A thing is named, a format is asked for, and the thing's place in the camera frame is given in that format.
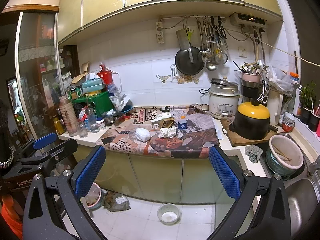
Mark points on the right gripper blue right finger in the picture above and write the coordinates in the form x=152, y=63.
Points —
x=272, y=217

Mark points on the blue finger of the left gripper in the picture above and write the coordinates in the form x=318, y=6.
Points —
x=44, y=141

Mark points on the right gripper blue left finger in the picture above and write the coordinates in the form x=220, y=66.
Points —
x=42, y=220

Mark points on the white paper ball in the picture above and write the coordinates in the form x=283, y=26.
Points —
x=142, y=134

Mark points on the blue small box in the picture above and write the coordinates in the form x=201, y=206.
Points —
x=182, y=124

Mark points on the silver foil wrapper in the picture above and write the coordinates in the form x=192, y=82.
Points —
x=167, y=132

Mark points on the brown cardboard box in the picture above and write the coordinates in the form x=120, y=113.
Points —
x=166, y=122

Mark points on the pink trash bin with bag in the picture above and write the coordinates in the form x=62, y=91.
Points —
x=94, y=197

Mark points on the grey dish cloth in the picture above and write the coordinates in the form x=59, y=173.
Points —
x=254, y=153

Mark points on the grey bag on floor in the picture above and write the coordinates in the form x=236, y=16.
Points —
x=115, y=202

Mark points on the brown plastic bottle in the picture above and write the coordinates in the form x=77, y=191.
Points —
x=68, y=114

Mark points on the clear glass cup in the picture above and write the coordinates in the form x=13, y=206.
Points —
x=81, y=129

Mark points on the clear water bottle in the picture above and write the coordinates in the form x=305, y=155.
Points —
x=92, y=121

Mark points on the pink bucket in sink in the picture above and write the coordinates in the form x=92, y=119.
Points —
x=283, y=156

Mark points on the black pot yellow lid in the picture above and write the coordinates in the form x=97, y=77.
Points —
x=251, y=121

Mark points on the printed newspaper table cloth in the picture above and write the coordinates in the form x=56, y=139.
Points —
x=182, y=132

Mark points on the green box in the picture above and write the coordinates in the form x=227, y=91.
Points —
x=100, y=103

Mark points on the teal tissue pack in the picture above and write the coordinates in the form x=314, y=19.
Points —
x=93, y=85

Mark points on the white rice cooker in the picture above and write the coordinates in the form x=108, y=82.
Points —
x=223, y=98

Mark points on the red kettle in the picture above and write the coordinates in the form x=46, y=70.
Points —
x=105, y=74

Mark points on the pink utensil holder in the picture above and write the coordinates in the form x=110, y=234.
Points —
x=251, y=77

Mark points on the small potted plant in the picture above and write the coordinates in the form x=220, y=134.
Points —
x=307, y=100

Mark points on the hanging strainer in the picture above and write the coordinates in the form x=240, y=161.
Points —
x=221, y=56

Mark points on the black hanging wok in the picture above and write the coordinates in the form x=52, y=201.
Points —
x=184, y=64

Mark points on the hanging slotted ladle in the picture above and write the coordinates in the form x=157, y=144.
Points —
x=206, y=57

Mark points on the upper yellow cabinets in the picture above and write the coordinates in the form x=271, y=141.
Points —
x=81, y=19

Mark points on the hanging cleaver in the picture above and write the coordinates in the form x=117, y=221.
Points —
x=184, y=42

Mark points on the white power strip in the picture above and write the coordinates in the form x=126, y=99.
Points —
x=159, y=32

